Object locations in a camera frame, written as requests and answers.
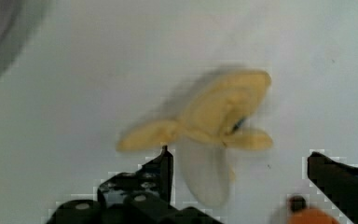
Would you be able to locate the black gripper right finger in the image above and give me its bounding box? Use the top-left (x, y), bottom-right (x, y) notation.
top-left (307, 152), bottom-right (358, 224)

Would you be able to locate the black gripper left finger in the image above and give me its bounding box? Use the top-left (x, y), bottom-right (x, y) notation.
top-left (46, 146), bottom-right (223, 224)

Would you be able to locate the peeled toy banana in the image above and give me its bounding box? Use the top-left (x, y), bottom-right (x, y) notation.
top-left (117, 70), bottom-right (273, 207)

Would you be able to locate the orange toy fruit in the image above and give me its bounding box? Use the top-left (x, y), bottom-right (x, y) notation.
top-left (287, 195), bottom-right (339, 224)

